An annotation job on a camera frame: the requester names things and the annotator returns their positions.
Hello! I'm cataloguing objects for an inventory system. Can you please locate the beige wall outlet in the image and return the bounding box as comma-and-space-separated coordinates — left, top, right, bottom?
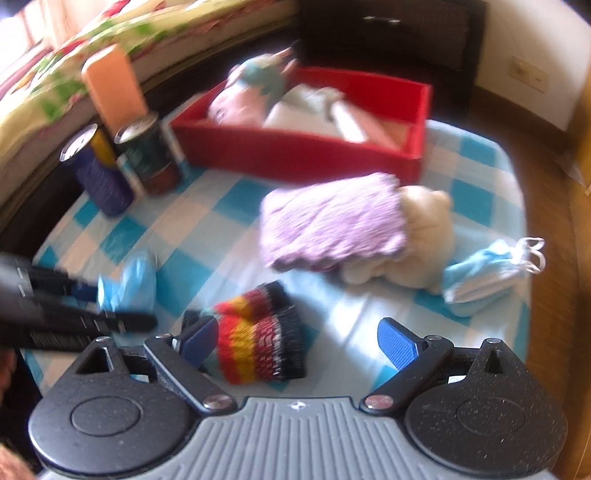
510, 55, 550, 93

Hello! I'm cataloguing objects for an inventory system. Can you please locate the blue checkered tablecloth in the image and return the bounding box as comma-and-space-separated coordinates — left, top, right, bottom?
25, 117, 532, 402

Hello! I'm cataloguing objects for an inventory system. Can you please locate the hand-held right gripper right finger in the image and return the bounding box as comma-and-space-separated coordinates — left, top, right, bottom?
359, 318, 520, 415

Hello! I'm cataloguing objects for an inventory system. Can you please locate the dark wooden nightstand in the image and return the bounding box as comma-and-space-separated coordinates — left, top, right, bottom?
295, 0, 488, 114

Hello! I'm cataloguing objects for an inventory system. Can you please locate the yellow wooden wardrobe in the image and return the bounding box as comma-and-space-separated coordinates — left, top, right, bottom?
566, 88, 591, 416

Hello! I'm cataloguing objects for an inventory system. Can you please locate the pink pig plush toy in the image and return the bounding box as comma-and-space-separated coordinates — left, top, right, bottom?
208, 46, 296, 126

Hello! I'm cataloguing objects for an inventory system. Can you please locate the orange ribbed bottle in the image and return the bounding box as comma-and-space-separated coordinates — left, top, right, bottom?
82, 44, 149, 134

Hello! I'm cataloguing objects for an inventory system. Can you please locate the red cardboard box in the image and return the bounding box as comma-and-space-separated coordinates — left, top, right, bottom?
171, 67, 432, 185

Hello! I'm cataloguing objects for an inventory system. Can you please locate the blue and yellow can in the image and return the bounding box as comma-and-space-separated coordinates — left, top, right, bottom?
60, 124, 134, 217

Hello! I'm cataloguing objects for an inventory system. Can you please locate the purple knitted cloth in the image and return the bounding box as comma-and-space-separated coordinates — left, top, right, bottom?
261, 173, 408, 273

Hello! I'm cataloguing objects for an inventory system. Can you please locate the cream plush bear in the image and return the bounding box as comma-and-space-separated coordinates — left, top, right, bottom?
342, 185, 455, 292

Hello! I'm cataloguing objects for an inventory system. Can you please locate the blue face mask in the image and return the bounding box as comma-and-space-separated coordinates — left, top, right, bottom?
98, 250, 158, 315
443, 237, 546, 317

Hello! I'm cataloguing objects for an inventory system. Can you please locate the striped knitted sock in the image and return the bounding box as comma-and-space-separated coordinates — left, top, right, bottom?
213, 281, 308, 385

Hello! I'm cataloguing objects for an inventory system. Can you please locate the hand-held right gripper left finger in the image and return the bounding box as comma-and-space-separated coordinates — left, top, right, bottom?
74, 318, 238, 415

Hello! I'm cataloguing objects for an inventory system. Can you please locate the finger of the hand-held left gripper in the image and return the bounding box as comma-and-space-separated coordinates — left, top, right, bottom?
28, 268, 102, 303
69, 310, 158, 334

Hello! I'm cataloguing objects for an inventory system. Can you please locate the white foam sponge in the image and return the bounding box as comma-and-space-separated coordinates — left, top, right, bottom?
264, 85, 370, 143

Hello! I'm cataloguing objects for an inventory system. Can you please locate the dark green drink can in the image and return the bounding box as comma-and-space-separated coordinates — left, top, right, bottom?
114, 112, 182, 195

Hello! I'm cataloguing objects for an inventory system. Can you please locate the floral printed blanket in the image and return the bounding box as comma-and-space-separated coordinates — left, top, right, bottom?
0, 0, 296, 134

